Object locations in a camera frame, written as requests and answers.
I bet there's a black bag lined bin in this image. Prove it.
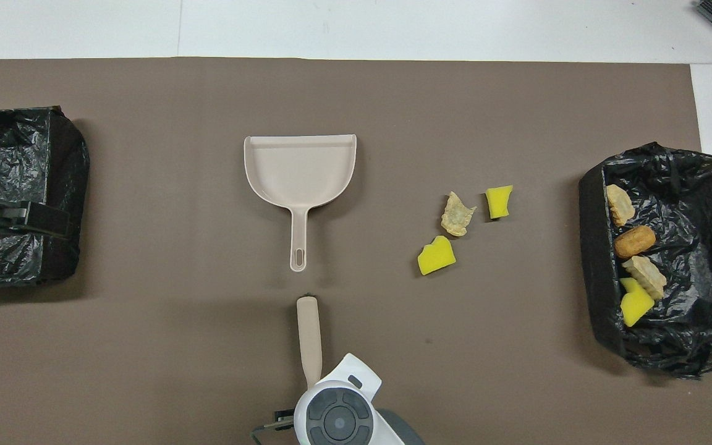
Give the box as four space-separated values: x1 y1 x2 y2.
579 142 712 379
0 106 91 288

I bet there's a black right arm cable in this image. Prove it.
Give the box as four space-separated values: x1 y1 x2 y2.
251 420 279 445

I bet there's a beige foam chunk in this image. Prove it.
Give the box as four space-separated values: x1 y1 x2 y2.
441 191 477 237

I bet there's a brown table mat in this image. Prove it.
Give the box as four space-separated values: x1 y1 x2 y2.
0 57 712 445

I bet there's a beige plastic dustpan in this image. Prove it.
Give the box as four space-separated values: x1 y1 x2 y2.
244 134 358 273

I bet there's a beige ridged dumpling toy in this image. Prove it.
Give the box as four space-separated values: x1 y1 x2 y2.
622 255 668 301
606 184 636 227

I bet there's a notched yellow sponge piece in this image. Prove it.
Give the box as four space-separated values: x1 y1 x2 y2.
619 277 656 328

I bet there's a brown bread roll toy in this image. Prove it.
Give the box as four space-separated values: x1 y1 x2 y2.
614 225 657 259

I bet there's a beige hand brush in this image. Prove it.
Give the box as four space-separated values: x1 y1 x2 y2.
296 292 324 389

